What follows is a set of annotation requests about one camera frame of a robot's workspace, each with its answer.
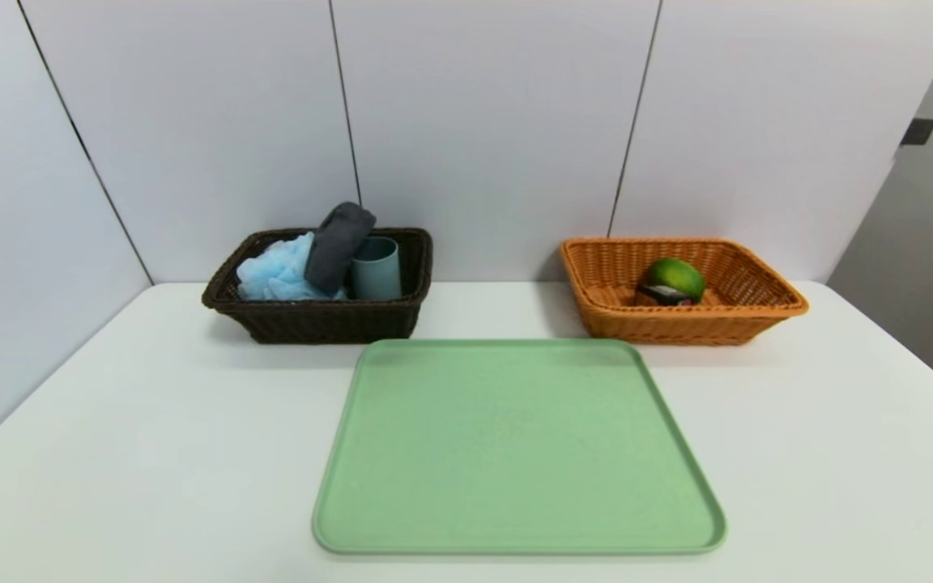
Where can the blue-grey plastic cup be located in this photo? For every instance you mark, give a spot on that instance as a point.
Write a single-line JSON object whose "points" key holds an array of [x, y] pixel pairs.
{"points": [[377, 275]]}

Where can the dark grey towel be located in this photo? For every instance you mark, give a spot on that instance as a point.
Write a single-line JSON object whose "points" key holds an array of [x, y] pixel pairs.
{"points": [[337, 243]]}

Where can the light blue bath loofah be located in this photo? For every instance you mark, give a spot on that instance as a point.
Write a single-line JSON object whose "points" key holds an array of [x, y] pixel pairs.
{"points": [[276, 271]]}

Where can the black gum box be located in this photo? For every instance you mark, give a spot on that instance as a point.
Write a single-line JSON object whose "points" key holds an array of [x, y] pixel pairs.
{"points": [[662, 295]]}

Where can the green lime fruit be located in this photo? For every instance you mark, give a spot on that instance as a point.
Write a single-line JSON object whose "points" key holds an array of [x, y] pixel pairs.
{"points": [[677, 277]]}

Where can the dark brown wicker basket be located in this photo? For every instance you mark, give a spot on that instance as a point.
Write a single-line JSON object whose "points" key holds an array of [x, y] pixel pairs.
{"points": [[313, 324]]}

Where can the orange wicker basket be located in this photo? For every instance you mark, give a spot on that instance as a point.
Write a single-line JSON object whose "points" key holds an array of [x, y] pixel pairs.
{"points": [[677, 328]]}

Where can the light green plastic tray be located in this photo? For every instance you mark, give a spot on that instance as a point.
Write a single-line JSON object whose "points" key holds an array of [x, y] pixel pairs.
{"points": [[515, 453]]}

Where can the dark wall bracket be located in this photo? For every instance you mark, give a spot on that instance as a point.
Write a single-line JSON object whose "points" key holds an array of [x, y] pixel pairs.
{"points": [[918, 132]]}

